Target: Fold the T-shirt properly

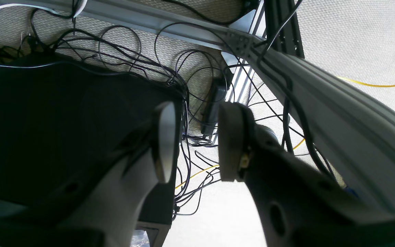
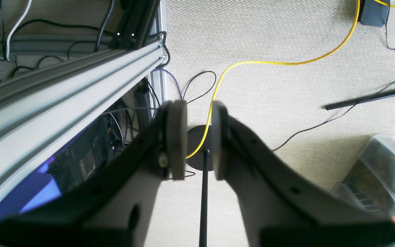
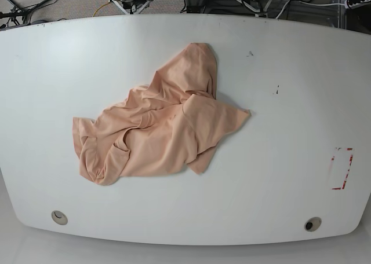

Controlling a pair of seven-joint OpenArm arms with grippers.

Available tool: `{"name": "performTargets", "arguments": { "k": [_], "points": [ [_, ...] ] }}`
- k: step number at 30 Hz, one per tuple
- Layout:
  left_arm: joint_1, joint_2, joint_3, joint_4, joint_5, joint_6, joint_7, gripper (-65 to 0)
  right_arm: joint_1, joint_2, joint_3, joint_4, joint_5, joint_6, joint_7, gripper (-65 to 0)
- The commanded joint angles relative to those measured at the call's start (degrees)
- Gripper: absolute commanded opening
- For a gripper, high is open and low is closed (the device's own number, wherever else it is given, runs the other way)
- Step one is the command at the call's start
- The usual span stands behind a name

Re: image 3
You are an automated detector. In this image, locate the peach T-shirt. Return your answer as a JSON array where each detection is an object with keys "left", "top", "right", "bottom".
[{"left": 72, "top": 43, "right": 250, "bottom": 186}]

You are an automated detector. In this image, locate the red tape rectangle marking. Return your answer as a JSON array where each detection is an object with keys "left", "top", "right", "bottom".
[{"left": 328, "top": 148, "right": 354, "bottom": 190}]

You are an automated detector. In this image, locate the black tripod stand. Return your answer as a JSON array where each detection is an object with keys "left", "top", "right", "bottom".
[{"left": 1, "top": 0, "right": 58, "bottom": 31}]

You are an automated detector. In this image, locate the white power strip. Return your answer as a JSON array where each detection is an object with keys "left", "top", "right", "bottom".
[{"left": 344, "top": 0, "right": 370, "bottom": 9}]

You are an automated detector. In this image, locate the yellow cable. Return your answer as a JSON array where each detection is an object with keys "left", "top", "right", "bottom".
[{"left": 92, "top": 0, "right": 114, "bottom": 17}]

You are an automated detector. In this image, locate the white cable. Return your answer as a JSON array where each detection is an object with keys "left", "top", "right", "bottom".
[{"left": 275, "top": 0, "right": 292, "bottom": 20}]

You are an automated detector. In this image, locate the left table cable grommet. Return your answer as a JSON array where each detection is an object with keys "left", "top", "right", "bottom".
[{"left": 51, "top": 210, "right": 68, "bottom": 226}]

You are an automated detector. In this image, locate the table cable grommet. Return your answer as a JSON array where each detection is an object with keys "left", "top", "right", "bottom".
[
  {"left": 304, "top": 217, "right": 322, "bottom": 232},
  {"left": 51, "top": 210, "right": 68, "bottom": 226}
]

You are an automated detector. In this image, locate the right table cable grommet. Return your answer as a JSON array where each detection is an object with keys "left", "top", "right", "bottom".
[{"left": 304, "top": 217, "right": 322, "bottom": 232}]

